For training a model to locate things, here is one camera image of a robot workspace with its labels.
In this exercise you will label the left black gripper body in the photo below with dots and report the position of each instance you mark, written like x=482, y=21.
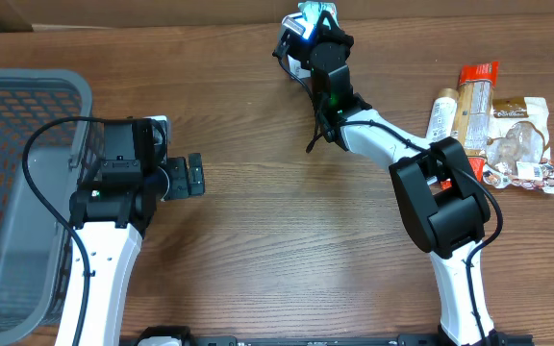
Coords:
x=179, y=178

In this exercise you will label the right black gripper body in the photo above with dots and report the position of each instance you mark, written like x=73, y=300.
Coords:
x=323, y=34

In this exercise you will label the teal snack packet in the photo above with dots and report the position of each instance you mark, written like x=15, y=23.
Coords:
x=310, y=11

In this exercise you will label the white tube with gold cap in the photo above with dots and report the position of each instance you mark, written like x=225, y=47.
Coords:
x=442, y=115

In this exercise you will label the orange pasta packet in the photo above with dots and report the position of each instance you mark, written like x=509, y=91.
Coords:
x=471, y=123

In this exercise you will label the beige Pantree snack bag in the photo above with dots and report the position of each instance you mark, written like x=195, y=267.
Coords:
x=518, y=151

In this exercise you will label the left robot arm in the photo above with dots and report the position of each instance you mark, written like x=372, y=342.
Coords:
x=110, y=211

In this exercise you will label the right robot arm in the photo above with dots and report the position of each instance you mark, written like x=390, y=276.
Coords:
x=443, y=207

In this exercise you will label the white barcode scanner stand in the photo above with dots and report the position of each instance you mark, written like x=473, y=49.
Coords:
x=298, y=69

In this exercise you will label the grey plastic shopping basket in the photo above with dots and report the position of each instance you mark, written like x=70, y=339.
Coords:
x=35, y=251

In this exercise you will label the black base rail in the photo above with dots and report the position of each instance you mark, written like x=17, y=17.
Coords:
x=179, y=335

